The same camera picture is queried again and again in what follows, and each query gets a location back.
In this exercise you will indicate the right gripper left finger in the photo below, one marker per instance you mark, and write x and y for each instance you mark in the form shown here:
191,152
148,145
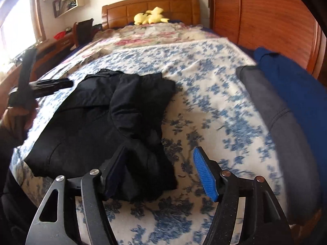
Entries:
71,205

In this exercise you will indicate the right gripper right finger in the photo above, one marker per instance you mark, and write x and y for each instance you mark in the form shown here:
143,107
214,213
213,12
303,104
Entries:
264,221

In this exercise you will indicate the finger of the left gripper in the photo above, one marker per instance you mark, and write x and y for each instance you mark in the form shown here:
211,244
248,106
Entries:
50,86

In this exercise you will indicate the black double-breasted coat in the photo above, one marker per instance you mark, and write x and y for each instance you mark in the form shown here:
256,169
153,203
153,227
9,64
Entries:
111,122

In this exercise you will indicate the person's left hand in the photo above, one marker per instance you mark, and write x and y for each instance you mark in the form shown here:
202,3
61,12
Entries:
16,121

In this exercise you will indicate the wooden desk cabinet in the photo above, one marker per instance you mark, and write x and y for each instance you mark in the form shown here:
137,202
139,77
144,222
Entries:
49,55

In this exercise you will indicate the red bowl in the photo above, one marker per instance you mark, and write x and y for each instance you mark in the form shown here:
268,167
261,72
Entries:
59,35

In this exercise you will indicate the folded grey garment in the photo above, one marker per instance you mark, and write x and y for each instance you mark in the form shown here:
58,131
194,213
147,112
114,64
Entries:
296,160

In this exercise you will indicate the dark wooden chair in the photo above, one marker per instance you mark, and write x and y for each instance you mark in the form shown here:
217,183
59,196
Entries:
82,32

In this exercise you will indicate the pink floral quilt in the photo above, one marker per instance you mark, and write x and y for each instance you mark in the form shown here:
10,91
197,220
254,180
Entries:
153,34

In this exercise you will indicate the blue floral bed sheet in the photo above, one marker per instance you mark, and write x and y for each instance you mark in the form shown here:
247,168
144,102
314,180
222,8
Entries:
211,109

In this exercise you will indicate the yellow plush toy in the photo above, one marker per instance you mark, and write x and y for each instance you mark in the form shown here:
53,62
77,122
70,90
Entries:
150,17

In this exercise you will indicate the folded blue garment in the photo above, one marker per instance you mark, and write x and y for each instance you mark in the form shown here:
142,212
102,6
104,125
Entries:
306,98

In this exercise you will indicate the wooden louvered wardrobe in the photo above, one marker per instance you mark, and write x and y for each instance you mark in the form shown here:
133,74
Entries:
283,26

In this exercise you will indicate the window with wooden frame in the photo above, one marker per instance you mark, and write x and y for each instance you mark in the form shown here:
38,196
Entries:
21,27

